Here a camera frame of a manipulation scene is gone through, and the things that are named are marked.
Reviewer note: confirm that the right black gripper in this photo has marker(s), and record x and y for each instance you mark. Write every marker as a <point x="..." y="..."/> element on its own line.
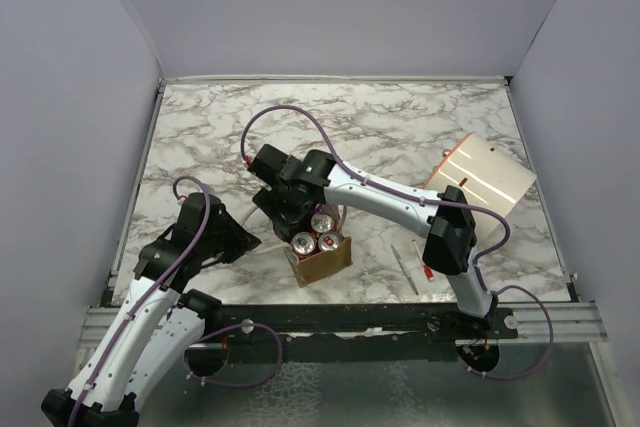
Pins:
<point x="283" y="219"/>

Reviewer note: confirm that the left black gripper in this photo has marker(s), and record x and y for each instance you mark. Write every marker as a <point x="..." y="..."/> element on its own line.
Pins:
<point x="243" y="240"/>

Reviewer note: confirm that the red cola can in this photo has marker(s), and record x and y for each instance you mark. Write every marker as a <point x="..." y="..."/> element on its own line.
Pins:
<point x="322" y="222"/>

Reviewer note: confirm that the silver red beverage can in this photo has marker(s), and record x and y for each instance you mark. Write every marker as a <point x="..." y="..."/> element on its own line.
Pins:
<point x="329" y="241"/>

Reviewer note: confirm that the brown canvas bag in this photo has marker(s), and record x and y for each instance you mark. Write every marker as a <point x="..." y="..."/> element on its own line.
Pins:
<point x="321" y="265"/>

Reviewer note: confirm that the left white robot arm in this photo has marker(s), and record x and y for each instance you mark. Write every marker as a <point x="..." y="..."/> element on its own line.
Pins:
<point x="157" y="320"/>

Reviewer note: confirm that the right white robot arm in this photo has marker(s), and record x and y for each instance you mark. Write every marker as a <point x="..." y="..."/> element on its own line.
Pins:
<point x="443" y="219"/>

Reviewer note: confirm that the red white marker pen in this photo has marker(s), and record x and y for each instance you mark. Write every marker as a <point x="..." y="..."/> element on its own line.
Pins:
<point x="419" y="253"/>

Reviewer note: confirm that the white cylindrical container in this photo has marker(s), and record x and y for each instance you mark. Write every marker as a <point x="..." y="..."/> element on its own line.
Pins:
<point x="488" y="177"/>

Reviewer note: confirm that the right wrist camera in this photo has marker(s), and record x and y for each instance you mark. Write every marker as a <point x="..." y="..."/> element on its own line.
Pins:
<point x="269" y="165"/>

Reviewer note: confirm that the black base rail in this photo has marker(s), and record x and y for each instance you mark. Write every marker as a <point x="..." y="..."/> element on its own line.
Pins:
<point x="316" y="333"/>

